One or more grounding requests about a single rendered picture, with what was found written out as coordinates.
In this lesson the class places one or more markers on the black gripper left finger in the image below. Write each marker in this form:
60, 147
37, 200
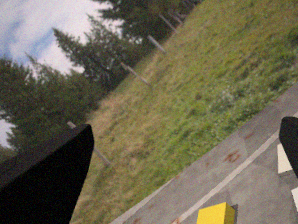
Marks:
41, 185

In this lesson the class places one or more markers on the yellow rectangular block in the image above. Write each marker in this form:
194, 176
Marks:
216, 214

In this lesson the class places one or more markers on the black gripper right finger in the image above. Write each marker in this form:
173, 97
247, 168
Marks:
288, 135

